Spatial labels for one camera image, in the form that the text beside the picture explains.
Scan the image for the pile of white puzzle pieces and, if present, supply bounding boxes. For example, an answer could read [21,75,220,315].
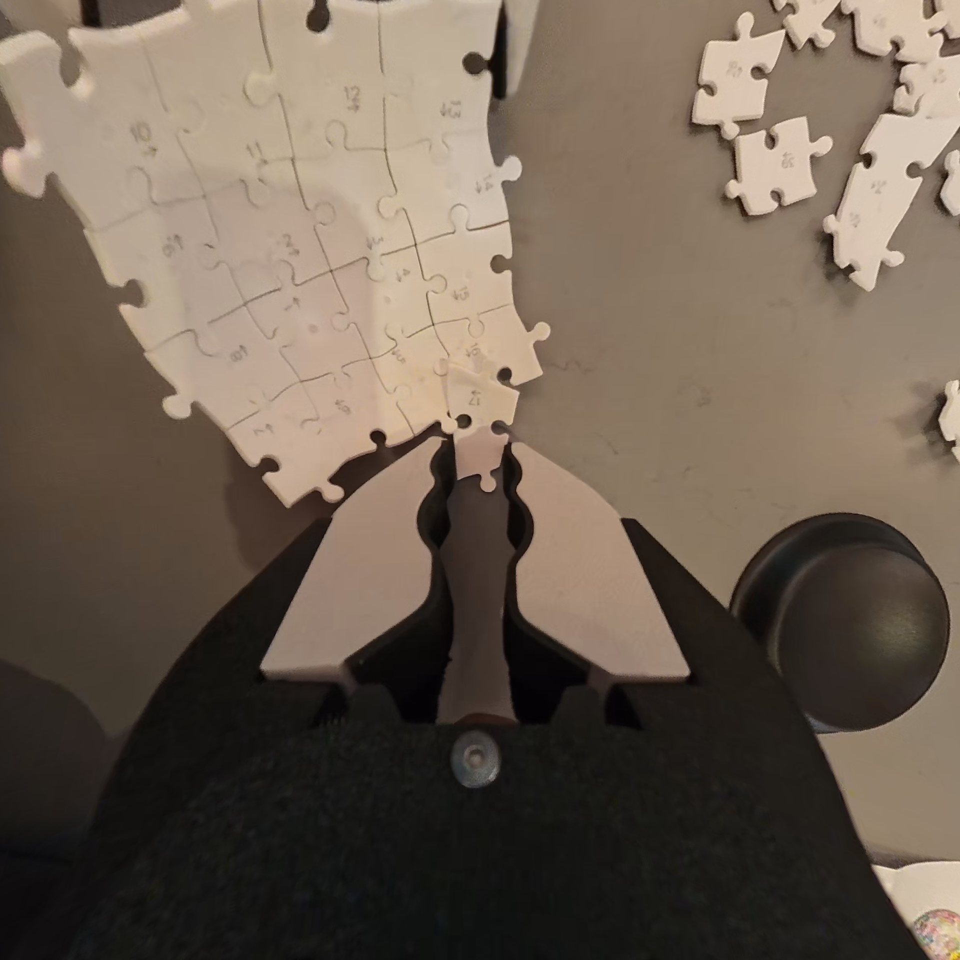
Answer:
[691,0,960,462]

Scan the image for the assembled curved puzzle ball section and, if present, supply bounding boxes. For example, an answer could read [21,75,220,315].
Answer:
[0,0,552,510]

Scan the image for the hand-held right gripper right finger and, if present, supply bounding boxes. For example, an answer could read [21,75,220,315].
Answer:
[501,442,691,725]

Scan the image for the single white puzzle piece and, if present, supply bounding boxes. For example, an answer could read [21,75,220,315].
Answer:
[441,358,521,494]

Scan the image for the black round puzzle stand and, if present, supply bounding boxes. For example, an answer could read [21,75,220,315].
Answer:
[729,512,952,736]

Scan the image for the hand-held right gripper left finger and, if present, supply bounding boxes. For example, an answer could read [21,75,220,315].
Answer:
[258,441,460,725]

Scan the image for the person's dark trousers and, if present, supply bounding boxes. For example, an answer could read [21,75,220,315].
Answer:
[0,660,129,960]

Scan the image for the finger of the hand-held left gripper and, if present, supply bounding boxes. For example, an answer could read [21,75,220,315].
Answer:
[491,0,543,100]

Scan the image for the white paper instruction sheet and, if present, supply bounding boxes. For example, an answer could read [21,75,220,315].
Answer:
[870,862,960,960]

